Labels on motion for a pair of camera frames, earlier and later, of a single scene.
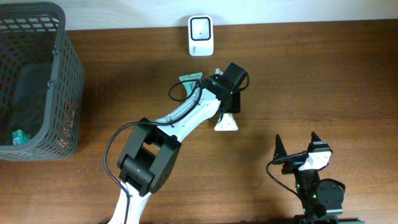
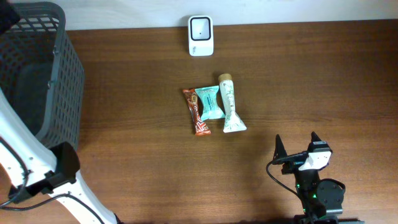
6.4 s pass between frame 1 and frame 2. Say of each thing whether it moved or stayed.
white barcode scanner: stayed
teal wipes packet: moved
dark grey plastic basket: stayed
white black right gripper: stayed
